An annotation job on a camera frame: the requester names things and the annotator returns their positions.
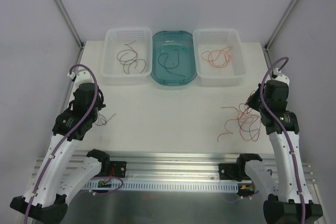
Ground left white perforated basket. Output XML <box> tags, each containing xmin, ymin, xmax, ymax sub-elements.
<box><xmin>100</xmin><ymin>27</ymin><xmax>153</xmax><ymax>86</ymax></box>

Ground right white perforated basket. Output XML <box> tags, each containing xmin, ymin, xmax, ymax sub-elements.
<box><xmin>192</xmin><ymin>28</ymin><xmax>246</xmax><ymax>87</ymax></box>

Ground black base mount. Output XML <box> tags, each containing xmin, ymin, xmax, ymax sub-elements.
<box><xmin>110</xmin><ymin>161</ymin><xmax>127</xmax><ymax>178</ymax></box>
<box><xmin>218</xmin><ymin>163</ymin><xmax>251</xmax><ymax>182</ymax></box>

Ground orange wire bundle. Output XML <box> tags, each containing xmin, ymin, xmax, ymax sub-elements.
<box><xmin>217</xmin><ymin>103</ymin><xmax>263</xmax><ymax>143</ymax></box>

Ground white slotted cable duct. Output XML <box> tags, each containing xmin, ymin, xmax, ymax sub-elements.
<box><xmin>82</xmin><ymin>180</ymin><xmax>238</xmax><ymax>193</ymax></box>

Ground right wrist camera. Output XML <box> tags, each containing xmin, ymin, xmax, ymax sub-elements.
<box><xmin>271</xmin><ymin>68</ymin><xmax>290</xmax><ymax>86</ymax></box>

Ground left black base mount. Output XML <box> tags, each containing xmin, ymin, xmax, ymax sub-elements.
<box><xmin>110</xmin><ymin>161</ymin><xmax>127</xmax><ymax>178</ymax></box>

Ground white perforated basket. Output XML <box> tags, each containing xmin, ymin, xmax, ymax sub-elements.
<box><xmin>192</xmin><ymin>28</ymin><xmax>246</xmax><ymax>87</ymax></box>
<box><xmin>100</xmin><ymin>27</ymin><xmax>153</xmax><ymax>86</ymax></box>

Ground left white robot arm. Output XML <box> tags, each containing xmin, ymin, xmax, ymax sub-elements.
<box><xmin>10</xmin><ymin>82</ymin><xmax>110</xmax><ymax>223</ymax></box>

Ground teal transparent plastic bin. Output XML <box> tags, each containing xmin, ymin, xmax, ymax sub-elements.
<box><xmin>151</xmin><ymin>30</ymin><xmax>197</xmax><ymax>86</ymax></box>

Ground right aluminium frame post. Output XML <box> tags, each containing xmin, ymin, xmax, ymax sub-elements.
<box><xmin>264</xmin><ymin>0</ymin><xmax>300</xmax><ymax>52</ymax></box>

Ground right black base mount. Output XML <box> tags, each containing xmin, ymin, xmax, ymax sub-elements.
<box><xmin>218</xmin><ymin>163</ymin><xmax>251</xmax><ymax>182</ymax></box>

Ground aluminium mounting rail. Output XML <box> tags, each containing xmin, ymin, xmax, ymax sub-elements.
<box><xmin>34</xmin><ymin>151</ymin><xmax>313</xmax><ymax>183</ymax></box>

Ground aluminium frame post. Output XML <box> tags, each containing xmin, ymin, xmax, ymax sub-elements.
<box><xmin>53</xmin><ymin>0</ymin><xmax>85</xmax><ymax>49</ymax></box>
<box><xmin>264</xmin><ymin>0</ymin><xmax>300</xmax><ymax>52</ymax></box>

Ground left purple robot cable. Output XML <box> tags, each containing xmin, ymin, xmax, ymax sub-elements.
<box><xmin>24</xmin><ymin>64</ymin><xmax>99</xmax><ymax>224</ymax></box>

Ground left aluminium frame post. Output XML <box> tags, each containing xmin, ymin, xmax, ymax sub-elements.
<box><xmin>53</xmin><ymin>0</ymin><xmax>85</xmax><ymax>49</ymax></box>

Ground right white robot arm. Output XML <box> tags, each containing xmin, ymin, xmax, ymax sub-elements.
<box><xmin>235</xmin><ymin>80</ymin><xmax>323</xmax><ymax>223</ymax></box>

